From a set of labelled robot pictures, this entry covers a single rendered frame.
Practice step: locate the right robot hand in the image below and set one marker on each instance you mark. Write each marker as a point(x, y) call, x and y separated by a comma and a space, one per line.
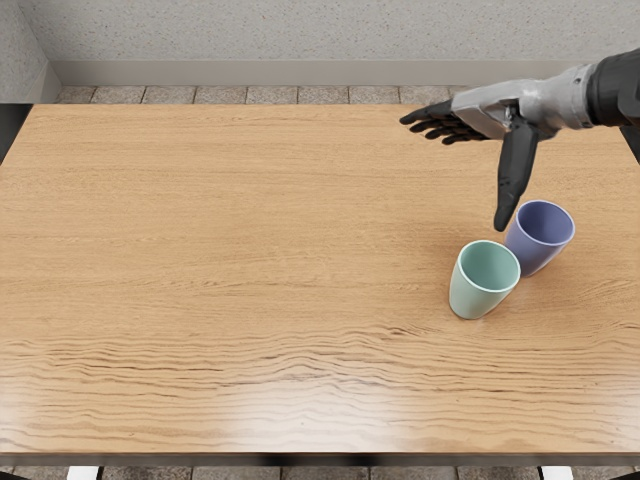
point(540, 102)

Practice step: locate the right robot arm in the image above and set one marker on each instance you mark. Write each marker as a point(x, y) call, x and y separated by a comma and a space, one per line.
point(617, 85)

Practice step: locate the purple cup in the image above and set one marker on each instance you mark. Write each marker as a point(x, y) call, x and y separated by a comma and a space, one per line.
point(542, 240)

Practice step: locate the mint green cup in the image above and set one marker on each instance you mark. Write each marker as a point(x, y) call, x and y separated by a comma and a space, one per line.
point(480, 285)

